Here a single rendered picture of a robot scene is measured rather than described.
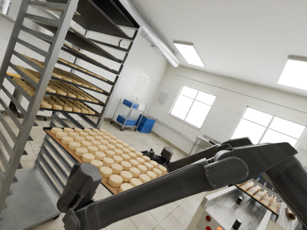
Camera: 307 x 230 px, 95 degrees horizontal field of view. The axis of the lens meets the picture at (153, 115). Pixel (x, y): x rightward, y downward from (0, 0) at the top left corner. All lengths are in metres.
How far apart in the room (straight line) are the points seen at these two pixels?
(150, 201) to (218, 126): 4.76
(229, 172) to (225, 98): 4.90
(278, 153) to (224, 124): 4.71
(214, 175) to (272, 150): 0.11
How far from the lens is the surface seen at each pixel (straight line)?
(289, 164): 0.34
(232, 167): 0.29
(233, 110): 5.06
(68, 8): 0.92
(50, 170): 1.75
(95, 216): 0.43
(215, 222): 1.15
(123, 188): 0.56
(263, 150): 0.32
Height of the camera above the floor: 1.35
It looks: 6 degrees down
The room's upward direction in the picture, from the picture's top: 25 degrees clockwise
